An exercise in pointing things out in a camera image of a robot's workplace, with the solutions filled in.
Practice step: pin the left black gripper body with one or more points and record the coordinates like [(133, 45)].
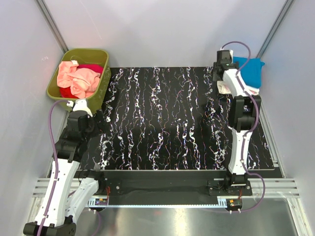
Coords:
[(95, 129)]

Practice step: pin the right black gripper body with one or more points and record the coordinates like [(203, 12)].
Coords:
[(216, 77)]

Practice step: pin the blue t shirt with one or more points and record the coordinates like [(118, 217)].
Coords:
[(251, 73)]

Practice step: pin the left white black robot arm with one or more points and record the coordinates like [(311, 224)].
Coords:
[(61, 209)]

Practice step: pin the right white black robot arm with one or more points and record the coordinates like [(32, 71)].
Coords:
[(243, 118)]

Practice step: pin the cream folded t shirt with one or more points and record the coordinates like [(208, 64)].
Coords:
[(223, 87)]

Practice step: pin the red t shirt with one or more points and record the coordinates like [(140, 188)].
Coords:
[(92, 67)]

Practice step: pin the salmon pink t shirt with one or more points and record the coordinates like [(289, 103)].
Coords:
[(76, 79)]

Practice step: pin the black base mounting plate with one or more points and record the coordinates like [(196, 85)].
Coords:
[(166, 184)]

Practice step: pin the olive green plastic bin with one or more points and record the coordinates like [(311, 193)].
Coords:
[(81, 74)]

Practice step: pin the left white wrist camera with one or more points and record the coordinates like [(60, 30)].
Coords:
[(79, 105)]

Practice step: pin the right aluminium frame post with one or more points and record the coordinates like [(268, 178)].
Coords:
[(275, 27)]

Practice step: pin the aluminium frame post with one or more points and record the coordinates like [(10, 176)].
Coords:
[(275, 27), (52, 24)]

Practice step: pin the left aluminium frame post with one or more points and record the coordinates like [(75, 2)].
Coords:
[(52, 24)]

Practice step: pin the aluminium cable duct rail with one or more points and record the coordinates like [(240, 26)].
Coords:
[(159, 202)]

